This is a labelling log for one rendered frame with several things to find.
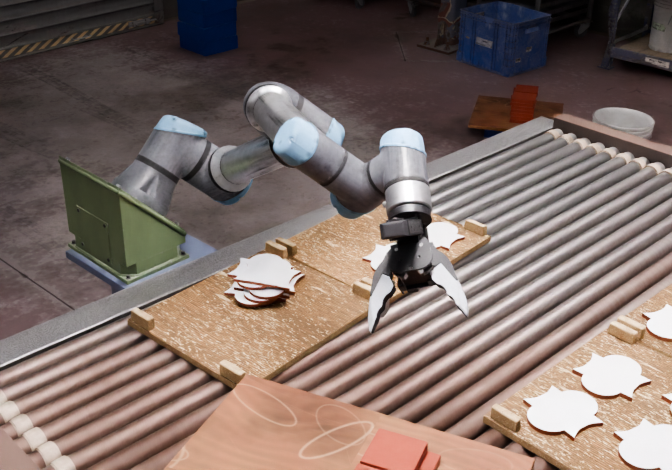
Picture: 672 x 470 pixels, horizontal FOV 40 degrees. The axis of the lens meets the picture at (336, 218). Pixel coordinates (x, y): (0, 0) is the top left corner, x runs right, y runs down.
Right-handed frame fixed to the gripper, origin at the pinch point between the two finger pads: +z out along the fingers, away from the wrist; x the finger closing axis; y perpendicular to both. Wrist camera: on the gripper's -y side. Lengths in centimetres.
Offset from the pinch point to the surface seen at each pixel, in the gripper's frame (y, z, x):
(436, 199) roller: 86, -70, 10
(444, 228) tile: 72, -54, 6
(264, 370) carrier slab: 28.6, -7.9, 36.7
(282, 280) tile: 39, -31, 36
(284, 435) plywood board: 6.0, 12.1, 24.2
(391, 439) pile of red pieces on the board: -13.2, 20.5, 2.1
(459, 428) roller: 34.1, 6.9, 1.6
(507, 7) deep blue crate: 389, -387, -4
